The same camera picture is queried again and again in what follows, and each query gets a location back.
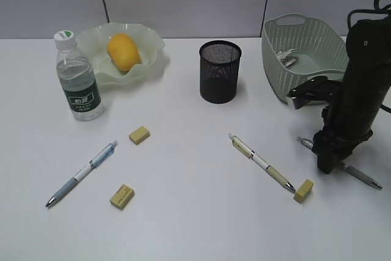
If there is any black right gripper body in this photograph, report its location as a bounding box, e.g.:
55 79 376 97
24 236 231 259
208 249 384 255
312 105 373 174

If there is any grey grip pen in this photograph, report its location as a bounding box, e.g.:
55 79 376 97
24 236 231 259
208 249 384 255
297 136 382 190

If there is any white waste paper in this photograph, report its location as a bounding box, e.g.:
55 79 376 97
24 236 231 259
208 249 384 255
276 48 298 69

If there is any beige grip pen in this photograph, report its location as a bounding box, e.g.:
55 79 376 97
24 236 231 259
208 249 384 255
228 133 296 193

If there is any blue grip pen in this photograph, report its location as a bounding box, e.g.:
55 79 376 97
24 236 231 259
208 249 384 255
45 140 118 208

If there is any yellow eraser with print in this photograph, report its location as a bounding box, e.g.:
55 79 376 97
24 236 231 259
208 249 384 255
110 184 135 210

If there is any yellow mango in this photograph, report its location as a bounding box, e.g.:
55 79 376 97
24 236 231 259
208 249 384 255
107 34 141 72

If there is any clear water bottle green label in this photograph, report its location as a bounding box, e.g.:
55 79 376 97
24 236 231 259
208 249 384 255
54 30 104 121

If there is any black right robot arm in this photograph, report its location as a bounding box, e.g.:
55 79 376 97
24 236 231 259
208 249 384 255
312 17 390 174

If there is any yellow eraser right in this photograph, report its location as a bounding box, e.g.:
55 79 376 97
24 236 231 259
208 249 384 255
293 179 313 204

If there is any green plastic woven basket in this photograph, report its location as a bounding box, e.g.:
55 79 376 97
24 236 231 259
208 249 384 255
261 13 349 103

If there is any black mesh pen holder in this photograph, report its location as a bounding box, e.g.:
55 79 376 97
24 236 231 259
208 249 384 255
199 40 242 104

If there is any plain yellow eraser upper left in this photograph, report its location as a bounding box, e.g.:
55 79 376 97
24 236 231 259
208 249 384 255
129 126 150 145

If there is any green wavy glass plate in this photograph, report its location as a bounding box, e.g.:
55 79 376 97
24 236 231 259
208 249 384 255
76 23 165 86

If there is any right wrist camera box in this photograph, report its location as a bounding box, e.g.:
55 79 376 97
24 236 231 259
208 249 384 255
286 76 342 109

